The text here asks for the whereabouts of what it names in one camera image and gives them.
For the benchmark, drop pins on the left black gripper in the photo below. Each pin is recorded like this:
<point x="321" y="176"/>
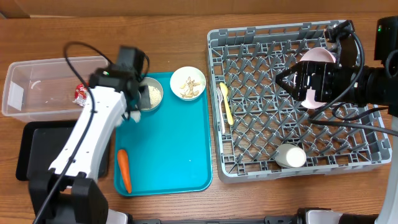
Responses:
<point x="136" y="108"/>

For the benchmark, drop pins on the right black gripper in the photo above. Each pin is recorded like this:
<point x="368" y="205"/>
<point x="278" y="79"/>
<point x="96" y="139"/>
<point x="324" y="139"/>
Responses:
<point x="319" y="72"/>

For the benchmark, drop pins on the red snack wrapper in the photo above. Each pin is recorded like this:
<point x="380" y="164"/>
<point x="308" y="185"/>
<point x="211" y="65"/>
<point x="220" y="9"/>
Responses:
<point x="80" y="95"/>

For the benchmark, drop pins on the yellow plastic spoon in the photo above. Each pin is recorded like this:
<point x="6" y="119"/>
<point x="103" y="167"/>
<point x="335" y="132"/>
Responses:
<point x="224" y="92"/>

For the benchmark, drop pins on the white plastic fork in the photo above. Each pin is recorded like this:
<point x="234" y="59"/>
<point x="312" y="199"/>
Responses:
<point x="220" y="100"/>

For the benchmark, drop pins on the white plastic cup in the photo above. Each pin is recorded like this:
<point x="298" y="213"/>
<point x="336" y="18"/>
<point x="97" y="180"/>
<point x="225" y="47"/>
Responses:
<point x="290" y="156"/>

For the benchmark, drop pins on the white napkin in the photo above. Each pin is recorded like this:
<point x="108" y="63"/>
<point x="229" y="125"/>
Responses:
<point x="129" y="116"/>

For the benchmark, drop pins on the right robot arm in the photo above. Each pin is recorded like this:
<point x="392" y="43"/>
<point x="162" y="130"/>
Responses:
<point x="358" y="84"/>

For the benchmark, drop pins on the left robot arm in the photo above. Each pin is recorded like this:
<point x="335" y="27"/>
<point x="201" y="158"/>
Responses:
<point x="112" y="96"/>

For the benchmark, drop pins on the grey dishwasher rack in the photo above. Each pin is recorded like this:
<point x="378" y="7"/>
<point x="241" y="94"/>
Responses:
<point x="247" y="59"/>

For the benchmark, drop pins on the grey bowl with food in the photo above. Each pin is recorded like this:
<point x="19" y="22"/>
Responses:
<point x="153" y="89"/>

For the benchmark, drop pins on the white bowl with peanuts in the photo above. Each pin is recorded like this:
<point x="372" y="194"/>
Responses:
<point x="188" y="83"/>

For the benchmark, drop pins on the orange carrot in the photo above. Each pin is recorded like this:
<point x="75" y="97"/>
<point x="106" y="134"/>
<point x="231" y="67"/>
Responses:
<point x="123" y="163"/>

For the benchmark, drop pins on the teal plastic tray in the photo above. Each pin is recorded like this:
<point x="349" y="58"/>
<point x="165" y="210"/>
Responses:
<point x="169" y="149"/>

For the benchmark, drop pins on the clear plastic bin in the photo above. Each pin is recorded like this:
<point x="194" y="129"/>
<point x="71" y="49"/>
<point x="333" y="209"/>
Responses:
<point x="40" y="90"/>

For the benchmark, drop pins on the black plastic tray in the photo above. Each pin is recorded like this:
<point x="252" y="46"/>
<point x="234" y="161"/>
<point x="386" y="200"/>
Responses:
<point x="41" y="143"/>

